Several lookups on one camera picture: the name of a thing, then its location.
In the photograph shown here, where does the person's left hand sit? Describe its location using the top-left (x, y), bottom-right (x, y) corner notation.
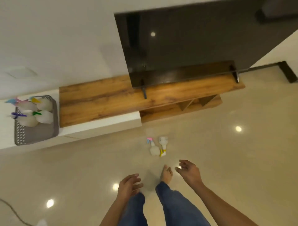
top-left (117, 173), bottom-right (144, 202)

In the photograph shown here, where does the person's right hand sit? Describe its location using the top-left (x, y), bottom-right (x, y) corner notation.
top-left (175, 160), bottom-right (204, 190)

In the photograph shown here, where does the person's left forearm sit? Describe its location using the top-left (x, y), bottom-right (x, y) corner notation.
top-left (99, 197), bottom-right (131, 226)

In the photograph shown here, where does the person's right forearm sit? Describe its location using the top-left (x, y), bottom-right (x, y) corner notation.
top-left (193, 183), bottom-right (258, 226)

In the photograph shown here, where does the person's right foot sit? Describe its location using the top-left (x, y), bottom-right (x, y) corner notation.
top-left (160, 165), bottom-right (173, 184)

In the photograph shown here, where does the person's left leg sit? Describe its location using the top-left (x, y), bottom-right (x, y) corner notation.
top-left (117, 192), bottom-right (148, 226)

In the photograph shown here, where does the person's leg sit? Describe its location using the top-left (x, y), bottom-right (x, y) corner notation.
top-left (155, 182), bottom-right (211, 226)
top-left (117, 192), bottom-right (148, 226)

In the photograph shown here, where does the spray bottle pink blue trigger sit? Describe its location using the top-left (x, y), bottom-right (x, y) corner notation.
top-left (146, 137), bottom-right (161, 157)
top-left (4, 97), bottom-right (38, 112)

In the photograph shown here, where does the spray bottle yellow trigger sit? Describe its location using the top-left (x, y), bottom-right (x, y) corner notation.
top-left (29, 96), bottom-right (53, 112)
top-left (158, 136), bottom-right (169, 157)

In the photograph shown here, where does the person's right leg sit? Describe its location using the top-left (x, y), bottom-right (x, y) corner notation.
top-left (155, 182), bottom-right (211, 226)

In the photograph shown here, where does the white low cabinet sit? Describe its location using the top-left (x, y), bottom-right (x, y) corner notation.
top-left (0, 89), bottom-right (142, 150)

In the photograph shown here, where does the wooden television console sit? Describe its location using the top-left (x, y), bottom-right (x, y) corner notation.
top-left (59, 74), bottom-right (246, 128)

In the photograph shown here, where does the grey woven basket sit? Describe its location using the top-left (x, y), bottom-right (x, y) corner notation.
top-left (14, 95), bottom-right (59, 146)

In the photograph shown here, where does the spray bottle green trigger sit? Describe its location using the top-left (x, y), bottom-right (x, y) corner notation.
top-left (32, 110), bottom-right (54, 124)

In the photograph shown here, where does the spray bottle purple trigger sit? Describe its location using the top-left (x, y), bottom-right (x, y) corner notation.
top-left (10, 112), bottom-right (39, 127)

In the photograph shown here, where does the black flat screen television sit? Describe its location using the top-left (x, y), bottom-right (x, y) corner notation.
top-left (114, 0), bottom-right (298, 99)

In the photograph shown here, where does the grey floor cable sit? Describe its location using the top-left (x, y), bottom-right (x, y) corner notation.
top-left (0, 198), bottom-right (36, 226)

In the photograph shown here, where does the dark brown wall trim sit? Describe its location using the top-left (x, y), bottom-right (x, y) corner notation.
top-left (238, 61), bottom-right (298, 84)

